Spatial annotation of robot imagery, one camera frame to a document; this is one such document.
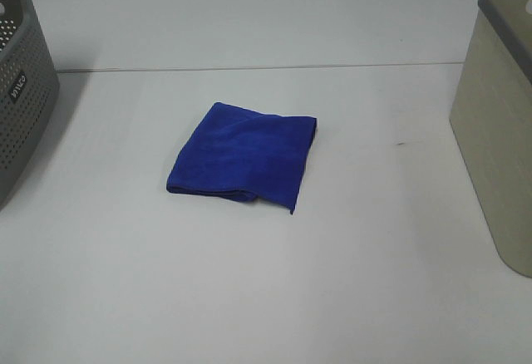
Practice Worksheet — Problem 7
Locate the blue towel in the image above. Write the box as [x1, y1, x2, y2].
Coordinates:
[166, 102, 318, 211]

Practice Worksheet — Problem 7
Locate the grey perforated plastic basket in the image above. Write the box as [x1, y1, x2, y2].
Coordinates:
[1, 0, 60, 202]

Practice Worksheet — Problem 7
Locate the beige plastic basket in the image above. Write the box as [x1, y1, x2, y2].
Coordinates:
[450, 0, 531, 277]

